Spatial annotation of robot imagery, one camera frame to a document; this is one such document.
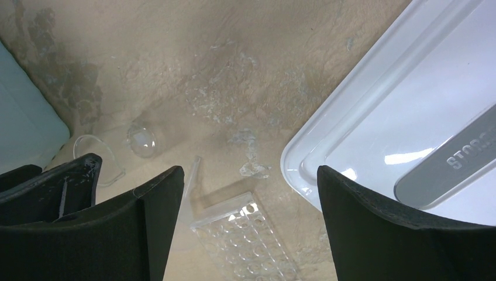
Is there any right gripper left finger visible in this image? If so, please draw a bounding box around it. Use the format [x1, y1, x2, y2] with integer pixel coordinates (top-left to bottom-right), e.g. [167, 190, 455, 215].
[1, 166, 184, 280]

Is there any clear glass funnel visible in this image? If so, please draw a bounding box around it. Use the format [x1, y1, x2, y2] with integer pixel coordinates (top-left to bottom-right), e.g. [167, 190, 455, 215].
[178, 156, 202, 225]

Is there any clear well plate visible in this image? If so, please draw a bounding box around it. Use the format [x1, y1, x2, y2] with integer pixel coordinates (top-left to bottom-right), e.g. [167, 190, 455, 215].
[191, 192, 300, 280]

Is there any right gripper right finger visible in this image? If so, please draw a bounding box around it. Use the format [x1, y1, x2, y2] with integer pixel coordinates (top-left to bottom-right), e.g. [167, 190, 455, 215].
[317, 166, 495, 280]

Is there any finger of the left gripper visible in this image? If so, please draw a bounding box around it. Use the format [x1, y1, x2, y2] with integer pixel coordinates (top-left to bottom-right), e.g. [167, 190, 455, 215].
[1, 153, 102, 226]

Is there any white tub lid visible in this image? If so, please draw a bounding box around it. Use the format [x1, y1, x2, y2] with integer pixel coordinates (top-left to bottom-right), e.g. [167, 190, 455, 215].
[280, 1, 495, 225]

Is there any teal plastic tub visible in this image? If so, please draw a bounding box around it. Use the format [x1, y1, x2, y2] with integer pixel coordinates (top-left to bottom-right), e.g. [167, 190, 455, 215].
[1, 45, 70, 173]

